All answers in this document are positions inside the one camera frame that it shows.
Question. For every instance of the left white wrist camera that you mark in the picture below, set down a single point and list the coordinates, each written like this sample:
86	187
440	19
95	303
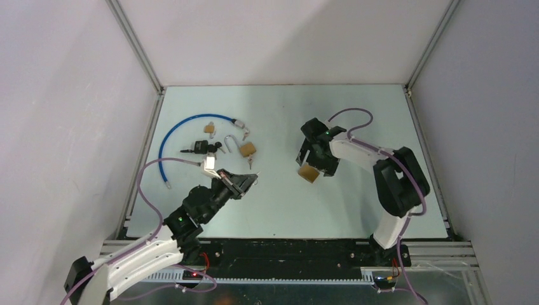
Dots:
208	166

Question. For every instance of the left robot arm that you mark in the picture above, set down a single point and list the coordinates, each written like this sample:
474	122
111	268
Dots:
173	241

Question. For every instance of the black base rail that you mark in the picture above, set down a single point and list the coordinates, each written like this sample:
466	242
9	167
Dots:
294	259

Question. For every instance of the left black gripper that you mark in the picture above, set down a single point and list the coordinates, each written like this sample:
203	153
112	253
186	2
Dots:
232	182

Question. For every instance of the small brass padlock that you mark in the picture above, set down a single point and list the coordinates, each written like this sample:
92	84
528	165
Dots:
210	129

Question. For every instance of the keys on cable lock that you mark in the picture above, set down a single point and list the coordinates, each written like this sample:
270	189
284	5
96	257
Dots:
246	133

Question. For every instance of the large brass padlock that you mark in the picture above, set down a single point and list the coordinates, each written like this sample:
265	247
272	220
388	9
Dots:
308	173

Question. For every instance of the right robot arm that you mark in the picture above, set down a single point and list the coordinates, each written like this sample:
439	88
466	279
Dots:
400	183

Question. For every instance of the black padlock with keys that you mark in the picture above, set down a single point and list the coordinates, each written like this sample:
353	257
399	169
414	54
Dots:
205	147

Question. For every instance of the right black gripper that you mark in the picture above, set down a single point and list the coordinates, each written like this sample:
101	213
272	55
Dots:
328	166

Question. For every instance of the silver key pair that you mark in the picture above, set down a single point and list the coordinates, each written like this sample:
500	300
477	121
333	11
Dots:
250	161

